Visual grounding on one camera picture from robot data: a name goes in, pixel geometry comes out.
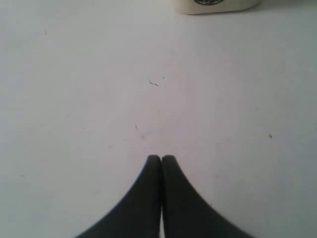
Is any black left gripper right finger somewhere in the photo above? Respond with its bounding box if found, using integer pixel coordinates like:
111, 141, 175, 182
161, 155, 251, 238

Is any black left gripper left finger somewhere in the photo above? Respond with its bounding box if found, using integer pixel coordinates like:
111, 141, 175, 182
78, 155, 162, 238

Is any cream bin with circle mark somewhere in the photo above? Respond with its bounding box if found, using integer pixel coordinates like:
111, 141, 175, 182
171, 0, 261, 15

